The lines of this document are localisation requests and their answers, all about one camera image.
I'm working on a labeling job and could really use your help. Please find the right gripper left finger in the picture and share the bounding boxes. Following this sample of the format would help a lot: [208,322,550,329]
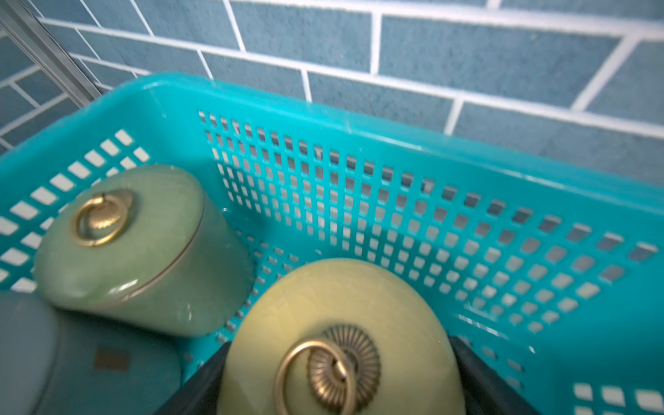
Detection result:
[155,342,232,415]

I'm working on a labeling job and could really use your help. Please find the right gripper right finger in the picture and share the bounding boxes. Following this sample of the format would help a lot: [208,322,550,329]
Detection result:
[449,336,540,415]

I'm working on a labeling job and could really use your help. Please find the yellow tea canister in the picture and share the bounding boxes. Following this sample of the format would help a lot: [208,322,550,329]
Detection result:
[217,259,466,414]

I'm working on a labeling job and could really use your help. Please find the blue-grey tea canister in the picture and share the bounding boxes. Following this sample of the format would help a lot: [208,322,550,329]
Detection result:
[1,292,182,414]

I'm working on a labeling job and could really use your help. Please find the green tea canister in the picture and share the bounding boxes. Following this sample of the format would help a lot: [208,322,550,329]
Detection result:
[34,164,255,337]

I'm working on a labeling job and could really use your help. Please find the teal plastic basket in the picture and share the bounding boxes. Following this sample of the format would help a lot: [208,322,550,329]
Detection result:
[1,74,663,414]

